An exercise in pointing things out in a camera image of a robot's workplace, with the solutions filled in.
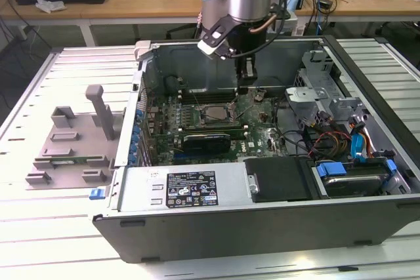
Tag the silver CPU chip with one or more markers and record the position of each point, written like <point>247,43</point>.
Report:
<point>218,112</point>

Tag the CPU socket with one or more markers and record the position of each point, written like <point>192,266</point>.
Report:
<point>201,119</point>

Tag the motherboard coin cell battery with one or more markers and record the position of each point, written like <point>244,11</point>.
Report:
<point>259,97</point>

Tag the black RAM slot bank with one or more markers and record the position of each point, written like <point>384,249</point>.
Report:
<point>213,129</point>
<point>213,96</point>

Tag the metal drive cage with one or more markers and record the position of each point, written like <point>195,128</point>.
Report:
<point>305,94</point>

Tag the green motherboard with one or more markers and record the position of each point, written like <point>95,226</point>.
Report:
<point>252,119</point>

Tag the pale grey case latch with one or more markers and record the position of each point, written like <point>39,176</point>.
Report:
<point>142,50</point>

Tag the black graphics card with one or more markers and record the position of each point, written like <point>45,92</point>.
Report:
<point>206,144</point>

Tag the black drive bay cover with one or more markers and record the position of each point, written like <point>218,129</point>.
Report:
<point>279,178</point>

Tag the wooden desk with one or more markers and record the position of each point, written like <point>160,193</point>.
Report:
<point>98,8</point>

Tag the hard disk in blue carrier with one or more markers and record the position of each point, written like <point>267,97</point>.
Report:
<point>351,185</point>

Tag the silver power supply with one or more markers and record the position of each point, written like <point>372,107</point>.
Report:
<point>141,188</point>

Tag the open grey PC case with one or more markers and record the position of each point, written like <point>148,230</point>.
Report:
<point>229,227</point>

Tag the grey parts rack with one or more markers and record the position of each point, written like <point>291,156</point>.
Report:
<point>82,129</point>

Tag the crumpled white plastic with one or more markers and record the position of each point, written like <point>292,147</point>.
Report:
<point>49,5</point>

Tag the blue case clip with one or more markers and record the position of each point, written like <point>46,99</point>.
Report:
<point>97,194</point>

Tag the green RAM stick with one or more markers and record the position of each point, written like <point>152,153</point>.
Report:
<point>69,161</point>

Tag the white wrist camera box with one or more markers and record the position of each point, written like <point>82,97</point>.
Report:
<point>208,47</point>

